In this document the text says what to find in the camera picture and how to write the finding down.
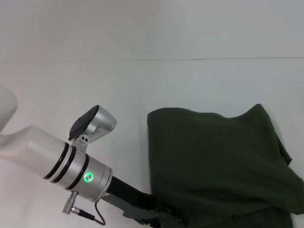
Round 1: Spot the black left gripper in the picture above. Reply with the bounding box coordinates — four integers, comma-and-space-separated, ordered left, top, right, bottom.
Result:
104, 176, 183, 225

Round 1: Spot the dark green FREE! t-shirt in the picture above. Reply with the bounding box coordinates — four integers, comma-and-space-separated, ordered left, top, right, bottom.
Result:
147, 103, 304, 228

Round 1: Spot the dark left wrist cable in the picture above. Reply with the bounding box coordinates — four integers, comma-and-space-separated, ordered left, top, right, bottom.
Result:
62, 191, 106, 225

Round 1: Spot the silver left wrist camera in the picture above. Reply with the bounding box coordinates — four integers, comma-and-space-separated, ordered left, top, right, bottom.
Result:
67, 104, 117, 152

